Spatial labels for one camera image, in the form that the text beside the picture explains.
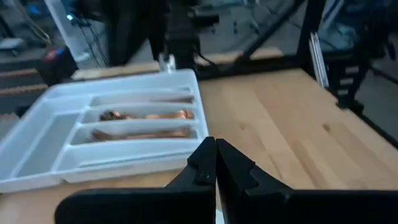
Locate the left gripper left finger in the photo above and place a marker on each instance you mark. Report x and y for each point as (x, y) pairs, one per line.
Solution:
(199, 168)

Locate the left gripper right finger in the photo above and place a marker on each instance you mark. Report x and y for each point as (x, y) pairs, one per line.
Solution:
(239, 171)

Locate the copper fork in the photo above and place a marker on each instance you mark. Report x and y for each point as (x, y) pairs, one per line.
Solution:
(102, 135)
(168, 134)

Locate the white cutlery tray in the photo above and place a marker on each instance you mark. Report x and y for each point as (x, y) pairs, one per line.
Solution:
(46, 146)

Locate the black crate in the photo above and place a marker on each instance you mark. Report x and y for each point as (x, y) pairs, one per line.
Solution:
(57, 63)

